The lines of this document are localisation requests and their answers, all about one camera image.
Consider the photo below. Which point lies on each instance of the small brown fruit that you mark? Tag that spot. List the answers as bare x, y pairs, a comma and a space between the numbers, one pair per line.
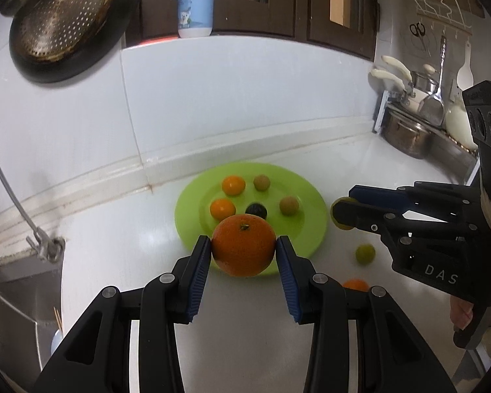
289, 206
262, 182

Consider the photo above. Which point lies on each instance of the metal spatula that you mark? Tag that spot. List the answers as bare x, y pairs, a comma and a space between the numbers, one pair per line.
431, 108

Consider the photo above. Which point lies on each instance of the dark purple plum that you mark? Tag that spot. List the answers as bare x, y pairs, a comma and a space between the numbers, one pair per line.
256, 209

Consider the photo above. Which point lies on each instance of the white metal dish rack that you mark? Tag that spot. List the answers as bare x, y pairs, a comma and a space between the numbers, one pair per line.
454, 155

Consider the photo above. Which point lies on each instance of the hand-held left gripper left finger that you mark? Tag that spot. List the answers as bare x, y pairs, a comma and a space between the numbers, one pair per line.
198, 278

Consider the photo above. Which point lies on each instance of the brass perforated strainer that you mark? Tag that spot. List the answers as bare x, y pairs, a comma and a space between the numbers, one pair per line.
61, 12

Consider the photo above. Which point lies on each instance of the stainless steel pot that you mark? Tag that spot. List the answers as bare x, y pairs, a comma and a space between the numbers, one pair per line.
405, 135

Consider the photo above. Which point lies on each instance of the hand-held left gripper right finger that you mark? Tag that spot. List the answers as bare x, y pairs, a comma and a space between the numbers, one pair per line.
288, 278

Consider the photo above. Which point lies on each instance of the small chrome faucet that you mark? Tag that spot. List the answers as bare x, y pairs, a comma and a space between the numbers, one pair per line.
45, 247

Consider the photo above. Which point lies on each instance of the dark wooden cabinet door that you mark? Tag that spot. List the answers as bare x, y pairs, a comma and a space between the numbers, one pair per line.
229, 8
352, 32

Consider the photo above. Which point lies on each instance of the steel sink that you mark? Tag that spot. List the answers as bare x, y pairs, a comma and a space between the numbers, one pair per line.
16, 315

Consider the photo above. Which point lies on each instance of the orange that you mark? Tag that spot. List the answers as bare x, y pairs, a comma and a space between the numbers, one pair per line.
233, 185
222, 208
244, 245
355, 284

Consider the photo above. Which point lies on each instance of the blue white pump bottle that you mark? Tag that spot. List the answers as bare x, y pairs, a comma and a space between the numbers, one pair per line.
195, 4

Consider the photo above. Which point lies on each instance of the white rice paddle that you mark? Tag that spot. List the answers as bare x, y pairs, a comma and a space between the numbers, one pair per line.
465, 77

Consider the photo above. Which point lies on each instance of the small green fruit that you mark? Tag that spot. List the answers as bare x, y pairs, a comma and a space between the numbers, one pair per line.
365, 254
343, 226

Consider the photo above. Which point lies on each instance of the black frying pan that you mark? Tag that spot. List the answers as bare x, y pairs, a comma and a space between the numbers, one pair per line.
106, 45

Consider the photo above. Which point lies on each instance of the person's right hand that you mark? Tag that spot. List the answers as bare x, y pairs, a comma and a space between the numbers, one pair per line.
460, 313

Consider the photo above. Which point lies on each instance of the green plate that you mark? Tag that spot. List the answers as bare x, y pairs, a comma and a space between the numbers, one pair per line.
302, 221

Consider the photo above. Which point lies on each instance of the black wall scissors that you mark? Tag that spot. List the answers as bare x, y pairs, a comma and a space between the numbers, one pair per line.
418, 30

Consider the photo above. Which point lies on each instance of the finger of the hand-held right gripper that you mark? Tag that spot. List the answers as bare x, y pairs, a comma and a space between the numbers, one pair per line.
376, 198
360, 217

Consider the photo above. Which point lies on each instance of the white ceramic jug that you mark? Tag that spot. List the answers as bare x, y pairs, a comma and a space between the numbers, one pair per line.
458, 127

